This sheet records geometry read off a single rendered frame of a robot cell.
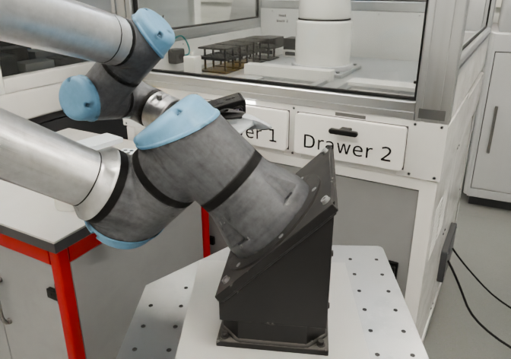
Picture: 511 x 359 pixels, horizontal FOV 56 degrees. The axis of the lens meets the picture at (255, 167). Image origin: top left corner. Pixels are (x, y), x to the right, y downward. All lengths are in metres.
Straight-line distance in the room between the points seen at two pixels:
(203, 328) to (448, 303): 1.57
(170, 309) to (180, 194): 0.22
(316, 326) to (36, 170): 0.43
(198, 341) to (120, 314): 0.59
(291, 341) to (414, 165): 0.65
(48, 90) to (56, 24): 1.23
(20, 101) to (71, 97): 0.99
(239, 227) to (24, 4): 0.38
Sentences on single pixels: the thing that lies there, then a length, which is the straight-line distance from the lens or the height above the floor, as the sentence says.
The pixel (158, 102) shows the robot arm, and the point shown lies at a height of 1.05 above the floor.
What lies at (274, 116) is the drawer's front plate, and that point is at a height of 0.91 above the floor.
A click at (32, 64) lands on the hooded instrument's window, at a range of 1.87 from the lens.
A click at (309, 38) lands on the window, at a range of 1.27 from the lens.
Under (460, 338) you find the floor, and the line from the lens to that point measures 2.06.
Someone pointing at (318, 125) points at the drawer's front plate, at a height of 0.90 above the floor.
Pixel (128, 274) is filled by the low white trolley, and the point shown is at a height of 0.55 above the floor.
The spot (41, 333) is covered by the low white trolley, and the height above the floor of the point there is 0.44.
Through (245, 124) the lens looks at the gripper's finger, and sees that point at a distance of 0.79.
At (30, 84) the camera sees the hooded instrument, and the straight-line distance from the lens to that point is 1.84.
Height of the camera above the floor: 1.26
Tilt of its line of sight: 22 degrees down
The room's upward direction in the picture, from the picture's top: straight up
